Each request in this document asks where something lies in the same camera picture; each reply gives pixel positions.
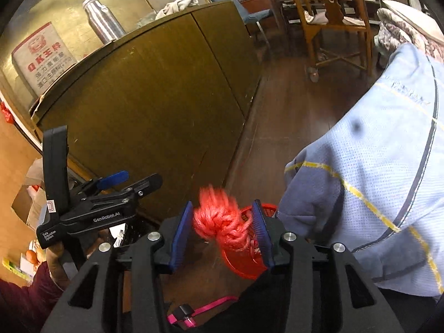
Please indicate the olive wooden cabinet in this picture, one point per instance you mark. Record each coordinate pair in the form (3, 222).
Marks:
(145, 104)

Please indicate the person's left hand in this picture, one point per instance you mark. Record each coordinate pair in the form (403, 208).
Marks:
(59, 263)

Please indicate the red plastic basket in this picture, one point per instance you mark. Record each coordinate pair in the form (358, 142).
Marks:
(239, 265)

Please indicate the white box with red print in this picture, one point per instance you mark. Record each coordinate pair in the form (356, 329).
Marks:
(41, 62)

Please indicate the green yellow packet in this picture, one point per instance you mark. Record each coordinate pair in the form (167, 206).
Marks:
(15, 269)

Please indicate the person's left forearm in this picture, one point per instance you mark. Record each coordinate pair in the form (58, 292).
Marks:
(24, 298)

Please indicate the floral quilt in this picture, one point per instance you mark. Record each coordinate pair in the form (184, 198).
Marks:
(392, 27)

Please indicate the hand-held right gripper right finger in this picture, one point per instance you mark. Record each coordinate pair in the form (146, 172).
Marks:
(261, 237)

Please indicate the clear plastic bag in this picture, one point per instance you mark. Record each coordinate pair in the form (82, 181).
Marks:
(34, 171)

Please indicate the person's black trousers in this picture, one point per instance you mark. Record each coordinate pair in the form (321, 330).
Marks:
(249, 305)

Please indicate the metal bottle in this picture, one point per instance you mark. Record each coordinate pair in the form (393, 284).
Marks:
(104, 20)

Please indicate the red yarn bundle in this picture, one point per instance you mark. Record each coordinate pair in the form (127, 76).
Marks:
(218, 222)

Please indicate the light blue bed cover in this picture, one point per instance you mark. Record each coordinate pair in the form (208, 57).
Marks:
(374, 145)

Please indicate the wooden chair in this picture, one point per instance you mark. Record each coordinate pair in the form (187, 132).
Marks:
(334, 10)

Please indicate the white cloth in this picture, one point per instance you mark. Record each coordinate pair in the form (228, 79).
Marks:
(177, 5)

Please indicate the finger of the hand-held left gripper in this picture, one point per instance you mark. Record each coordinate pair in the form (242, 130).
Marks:
(112, 179)
(138, 189)

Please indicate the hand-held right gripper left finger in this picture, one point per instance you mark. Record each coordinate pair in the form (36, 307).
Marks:
(182, 237)

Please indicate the blue chair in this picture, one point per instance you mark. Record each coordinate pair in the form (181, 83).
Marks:
(249, 15)

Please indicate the orange round fruit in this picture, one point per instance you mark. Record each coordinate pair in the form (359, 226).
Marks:
(32, 256)

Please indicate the red bag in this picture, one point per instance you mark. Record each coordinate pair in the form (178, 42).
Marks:
(7, 113)

